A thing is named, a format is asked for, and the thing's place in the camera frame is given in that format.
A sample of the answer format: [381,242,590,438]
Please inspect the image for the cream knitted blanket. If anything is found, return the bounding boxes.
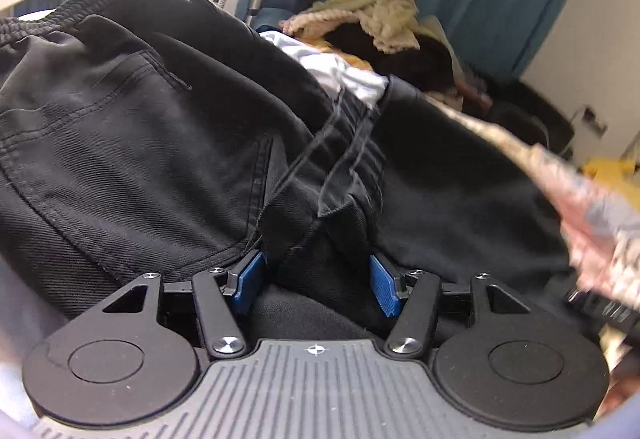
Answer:
[280,0,420,54]

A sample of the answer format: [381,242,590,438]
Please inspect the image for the yellow pikachu plush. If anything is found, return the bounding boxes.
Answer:
[582,158,639,204]

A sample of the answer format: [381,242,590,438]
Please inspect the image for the black sofa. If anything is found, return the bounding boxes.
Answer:
[462,76,575,158]

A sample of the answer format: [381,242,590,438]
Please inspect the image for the wall power socket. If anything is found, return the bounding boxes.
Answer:
[582,105,608,138]

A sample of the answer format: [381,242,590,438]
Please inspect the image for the pastel pink bed sheet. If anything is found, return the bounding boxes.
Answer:
[1,30,387,436]

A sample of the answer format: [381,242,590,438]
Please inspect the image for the yellow garment on pile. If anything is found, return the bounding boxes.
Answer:
[298,37,373,72]

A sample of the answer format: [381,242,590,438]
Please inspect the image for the black jeans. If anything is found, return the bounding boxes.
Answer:
[1,0,570,339]

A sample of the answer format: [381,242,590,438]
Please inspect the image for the black garment on pile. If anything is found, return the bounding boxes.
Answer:
[324,23,456,92]

